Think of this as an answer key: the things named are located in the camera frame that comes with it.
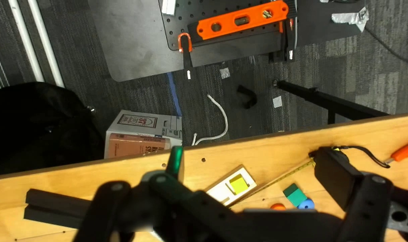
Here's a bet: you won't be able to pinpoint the white block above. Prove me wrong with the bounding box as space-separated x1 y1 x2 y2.
161 0 177 16

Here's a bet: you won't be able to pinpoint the crumpled silver tape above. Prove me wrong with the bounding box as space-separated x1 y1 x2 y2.
331 6 370 33

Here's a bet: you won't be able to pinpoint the black cable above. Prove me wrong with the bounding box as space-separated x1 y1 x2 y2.
363 25 408 64

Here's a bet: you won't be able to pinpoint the orange handled tool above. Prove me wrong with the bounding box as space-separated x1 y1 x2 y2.
384 138 408 165

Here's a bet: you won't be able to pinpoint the black perforated plate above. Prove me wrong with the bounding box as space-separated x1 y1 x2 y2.
158 0 298 51

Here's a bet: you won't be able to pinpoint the blue bead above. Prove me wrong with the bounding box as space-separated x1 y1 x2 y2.
297 198 315 210

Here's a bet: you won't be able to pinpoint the yellow tape measure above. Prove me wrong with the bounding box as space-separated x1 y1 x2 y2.
229 158 317 208

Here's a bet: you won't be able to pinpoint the black bar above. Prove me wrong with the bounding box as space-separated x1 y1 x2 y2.
24 188 94 230

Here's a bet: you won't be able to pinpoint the white cable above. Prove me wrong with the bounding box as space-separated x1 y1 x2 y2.
191 94 229 146

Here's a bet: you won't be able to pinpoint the black bag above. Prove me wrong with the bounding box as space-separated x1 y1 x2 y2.
0 82 105 177

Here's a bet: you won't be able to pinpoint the cardboard box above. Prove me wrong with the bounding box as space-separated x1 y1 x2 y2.
104 110 183 159

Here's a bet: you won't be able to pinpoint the square yellow block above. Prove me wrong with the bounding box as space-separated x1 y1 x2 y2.
229 174 250 196

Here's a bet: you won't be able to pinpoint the grey floor mat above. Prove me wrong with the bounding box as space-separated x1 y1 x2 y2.
88 0 287 82

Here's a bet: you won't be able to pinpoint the orange spirit level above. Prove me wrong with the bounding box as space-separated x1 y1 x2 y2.
196 0 289 41

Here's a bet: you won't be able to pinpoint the white wooden board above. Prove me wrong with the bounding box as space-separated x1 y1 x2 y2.
206 165 258 206

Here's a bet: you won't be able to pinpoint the black cord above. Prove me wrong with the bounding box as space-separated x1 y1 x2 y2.
338 145 390 168

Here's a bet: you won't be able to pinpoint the orange and black clamp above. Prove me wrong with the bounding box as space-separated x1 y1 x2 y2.
177 33 194 80

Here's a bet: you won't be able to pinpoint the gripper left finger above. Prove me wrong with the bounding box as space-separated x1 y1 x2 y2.
73 146 246 242

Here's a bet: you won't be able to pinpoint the strip of blue tape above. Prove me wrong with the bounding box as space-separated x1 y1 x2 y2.
166 72 183 117

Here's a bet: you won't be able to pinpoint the green block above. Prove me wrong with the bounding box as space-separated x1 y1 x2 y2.
283 183 307 207

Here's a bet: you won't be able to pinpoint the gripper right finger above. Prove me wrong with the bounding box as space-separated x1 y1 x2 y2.
313 146 408 242

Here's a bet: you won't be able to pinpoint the stand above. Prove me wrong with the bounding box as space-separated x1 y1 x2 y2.
273 79 390 125

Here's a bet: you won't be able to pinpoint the white pipes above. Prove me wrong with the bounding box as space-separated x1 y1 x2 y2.
7 0 65 88

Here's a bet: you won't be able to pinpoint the black curved piece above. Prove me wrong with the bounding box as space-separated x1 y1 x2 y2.
237 85 258 109

